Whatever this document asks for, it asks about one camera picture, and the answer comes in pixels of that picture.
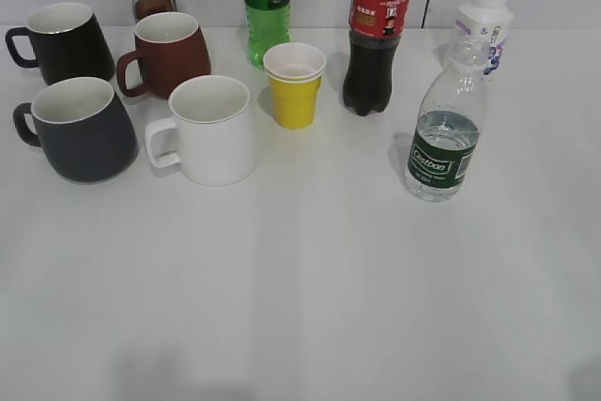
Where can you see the clear water bottle green label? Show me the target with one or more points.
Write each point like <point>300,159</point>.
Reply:
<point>449,123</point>

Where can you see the dark grey mug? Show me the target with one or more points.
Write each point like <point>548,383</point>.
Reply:
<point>82,127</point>

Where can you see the white mug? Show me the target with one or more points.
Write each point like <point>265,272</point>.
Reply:
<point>216,143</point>

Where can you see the brown mug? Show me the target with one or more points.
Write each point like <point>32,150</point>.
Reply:
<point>170,49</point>

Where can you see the black mug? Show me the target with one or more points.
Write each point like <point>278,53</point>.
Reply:
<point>67,42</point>

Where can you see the yellow paper cup stack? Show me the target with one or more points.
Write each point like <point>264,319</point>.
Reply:
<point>295,71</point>

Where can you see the cola bottle red label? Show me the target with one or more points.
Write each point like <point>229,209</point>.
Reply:
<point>375,30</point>

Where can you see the white milk carton bottle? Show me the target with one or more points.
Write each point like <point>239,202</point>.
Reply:
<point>485,19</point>

